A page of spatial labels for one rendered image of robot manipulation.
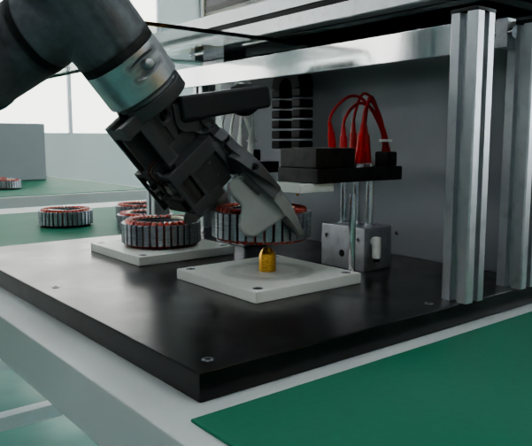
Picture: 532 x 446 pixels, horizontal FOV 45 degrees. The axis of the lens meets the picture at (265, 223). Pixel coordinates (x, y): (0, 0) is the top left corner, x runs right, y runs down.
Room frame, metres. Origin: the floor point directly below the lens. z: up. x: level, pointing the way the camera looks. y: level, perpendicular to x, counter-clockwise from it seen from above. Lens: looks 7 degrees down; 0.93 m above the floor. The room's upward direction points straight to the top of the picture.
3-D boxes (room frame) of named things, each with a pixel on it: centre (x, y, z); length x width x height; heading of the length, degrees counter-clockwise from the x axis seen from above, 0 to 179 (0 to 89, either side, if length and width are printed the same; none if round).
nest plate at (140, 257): (0.90, 0.15, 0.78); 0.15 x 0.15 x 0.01; 39
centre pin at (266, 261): (0.71, 0.00, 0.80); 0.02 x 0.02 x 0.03
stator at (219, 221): (0.71, 0.00, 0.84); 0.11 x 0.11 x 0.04
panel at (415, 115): (0.97, -0.13, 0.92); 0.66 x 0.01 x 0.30; 39
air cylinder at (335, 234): (0.80, -0.12, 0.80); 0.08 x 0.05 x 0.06; 39
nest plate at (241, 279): (0.71, 0.00, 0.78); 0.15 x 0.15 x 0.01; 39
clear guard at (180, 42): (0.90, 0.14, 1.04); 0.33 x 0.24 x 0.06; 129
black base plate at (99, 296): (0.82, 0.06, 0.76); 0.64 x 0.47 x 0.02; 39
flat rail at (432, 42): (0.87, 0.00, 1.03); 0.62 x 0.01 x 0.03; 39
